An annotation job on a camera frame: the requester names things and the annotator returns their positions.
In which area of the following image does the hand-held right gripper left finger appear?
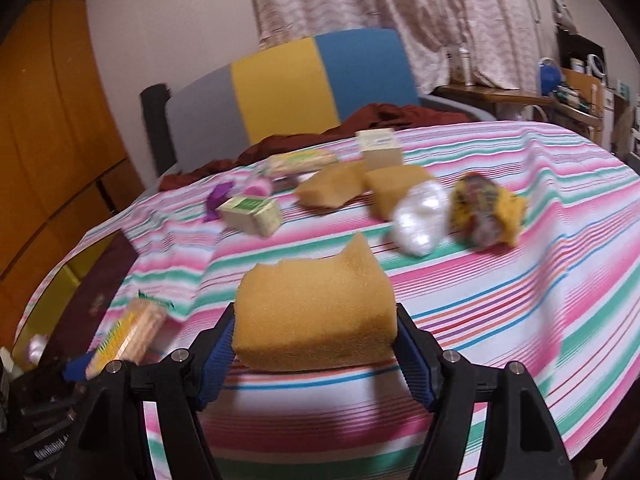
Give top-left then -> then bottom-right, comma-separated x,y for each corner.
57,302 -> 236,480

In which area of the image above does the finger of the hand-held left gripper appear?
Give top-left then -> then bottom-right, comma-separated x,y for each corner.
62,352 -> 101,383

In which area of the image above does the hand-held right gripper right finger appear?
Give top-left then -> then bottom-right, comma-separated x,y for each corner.
394,302 -> 573,480

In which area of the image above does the yellow bin with brown rim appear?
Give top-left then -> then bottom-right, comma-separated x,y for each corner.
12,230 -> 141,376

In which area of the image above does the yellow cat-shaped sponge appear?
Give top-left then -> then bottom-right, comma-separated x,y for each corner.
364,166 -> 436,221
295,162 -> 368,209
232,232 -> 399,373

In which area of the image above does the purple cloth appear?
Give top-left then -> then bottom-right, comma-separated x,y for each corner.
205,182 -> 236,222

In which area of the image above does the colourful packet with yellow cloth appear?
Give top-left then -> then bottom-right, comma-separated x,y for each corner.
450,171 -> 528,248

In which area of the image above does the striped tablecloth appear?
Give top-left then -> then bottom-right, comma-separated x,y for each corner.
15,120 -> 640,480

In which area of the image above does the cream box green label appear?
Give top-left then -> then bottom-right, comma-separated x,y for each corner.
218,195 -> 281,237

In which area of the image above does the white plastic bag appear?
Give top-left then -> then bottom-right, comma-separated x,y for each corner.
390,180 -> 451,257

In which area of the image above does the pink packaged sponge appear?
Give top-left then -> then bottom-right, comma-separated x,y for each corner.
240,175 -> 275,198

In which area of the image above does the plain cream box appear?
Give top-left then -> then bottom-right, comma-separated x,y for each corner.
355,129 -> 403,171

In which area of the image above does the orange wooden wardrobe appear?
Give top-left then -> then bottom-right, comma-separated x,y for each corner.
0,0 -> 146,281

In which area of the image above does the red-brown cloth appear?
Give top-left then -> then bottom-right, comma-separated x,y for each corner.
159,103 -> 471,192

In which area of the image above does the grey yellow blue headboard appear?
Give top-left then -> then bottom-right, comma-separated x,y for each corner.
141,28 -> 496,181

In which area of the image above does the wooden side table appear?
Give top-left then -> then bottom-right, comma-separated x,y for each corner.
435,84 -> 556,121

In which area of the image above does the white bottle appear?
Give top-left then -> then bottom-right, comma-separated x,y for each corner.
446,45 -> 476,87

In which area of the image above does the blue jug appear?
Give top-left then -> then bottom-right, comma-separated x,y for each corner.
537,57 -> 566,97

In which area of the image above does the cluttered dark shelf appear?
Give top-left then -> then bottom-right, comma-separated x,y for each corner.
555,30 -> 640,161

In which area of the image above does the patterned curtain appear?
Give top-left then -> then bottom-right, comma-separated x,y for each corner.
245,0 -> 556,96

